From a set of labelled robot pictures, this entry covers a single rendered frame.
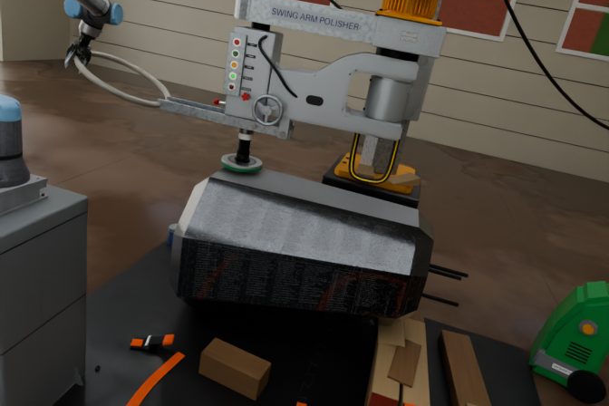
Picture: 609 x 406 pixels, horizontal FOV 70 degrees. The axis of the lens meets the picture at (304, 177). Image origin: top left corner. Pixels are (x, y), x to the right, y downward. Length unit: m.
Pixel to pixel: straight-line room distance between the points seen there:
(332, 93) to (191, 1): 7.30
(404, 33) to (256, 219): 1.07
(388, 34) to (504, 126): 6.41
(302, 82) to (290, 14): 0.30
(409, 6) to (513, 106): 6.34
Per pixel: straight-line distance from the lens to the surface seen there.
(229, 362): 2.12
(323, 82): 2.07
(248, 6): 2.11
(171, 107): 2.31
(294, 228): 2.04
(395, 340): 2.32
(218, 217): 2.10
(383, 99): 2.09
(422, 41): 2.05
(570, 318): 2.79
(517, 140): 8.40
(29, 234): 1.65
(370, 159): 2.81
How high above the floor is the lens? 1.59
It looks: 19 degrees down
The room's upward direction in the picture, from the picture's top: 11 degrees clockwise
